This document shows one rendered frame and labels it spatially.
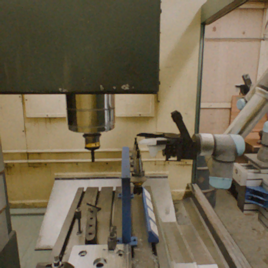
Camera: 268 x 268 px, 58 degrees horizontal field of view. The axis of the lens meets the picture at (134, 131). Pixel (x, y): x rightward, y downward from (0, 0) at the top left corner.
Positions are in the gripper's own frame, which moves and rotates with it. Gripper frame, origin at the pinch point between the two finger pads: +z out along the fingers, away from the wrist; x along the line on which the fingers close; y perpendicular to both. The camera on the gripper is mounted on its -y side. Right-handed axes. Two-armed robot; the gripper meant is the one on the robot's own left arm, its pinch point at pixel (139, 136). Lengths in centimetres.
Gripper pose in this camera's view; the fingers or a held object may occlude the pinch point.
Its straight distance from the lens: 81.8
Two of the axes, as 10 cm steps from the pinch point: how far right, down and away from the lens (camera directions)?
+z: -10.0, -0.3, -0.6
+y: -0.4, 9.7, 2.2
